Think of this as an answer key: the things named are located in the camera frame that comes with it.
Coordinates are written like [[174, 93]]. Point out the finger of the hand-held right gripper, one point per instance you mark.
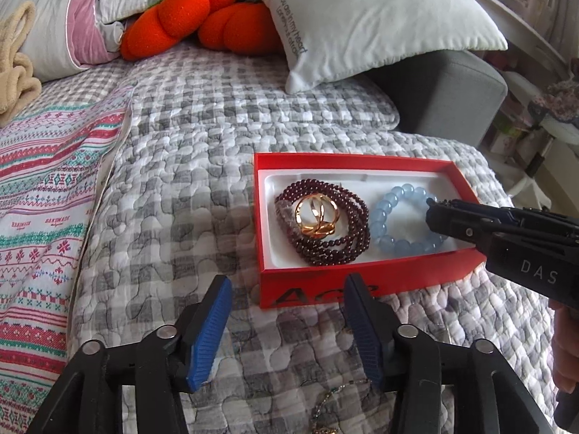
[[457, 225], [493, 212]]

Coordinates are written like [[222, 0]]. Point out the grey pillow with pink band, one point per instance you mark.
[[59, 13]]

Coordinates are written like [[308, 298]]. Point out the orange pumpkin plush cushion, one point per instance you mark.
[[185, 13]]

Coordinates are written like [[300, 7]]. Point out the grey sofa armrest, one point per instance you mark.
[[443, 95]]

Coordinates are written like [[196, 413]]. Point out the pink green patterned blanket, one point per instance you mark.
[[49, 217]]

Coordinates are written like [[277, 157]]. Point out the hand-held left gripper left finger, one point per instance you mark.
[[209, 339]]

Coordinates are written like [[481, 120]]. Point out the white deer print pillow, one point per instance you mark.
[[375, 13]]

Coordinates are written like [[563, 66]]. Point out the beige fleece blanket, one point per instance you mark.
[[13, 77]]

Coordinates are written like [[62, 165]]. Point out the person's right hand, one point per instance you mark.
[[567, 348]]

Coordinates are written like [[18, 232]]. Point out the grey white checked quilt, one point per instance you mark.
[[190, 158]]

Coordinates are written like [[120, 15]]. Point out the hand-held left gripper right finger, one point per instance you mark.
[[362, 330]]

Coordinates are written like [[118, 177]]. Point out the red jewelry box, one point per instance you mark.
[[316, 280]]

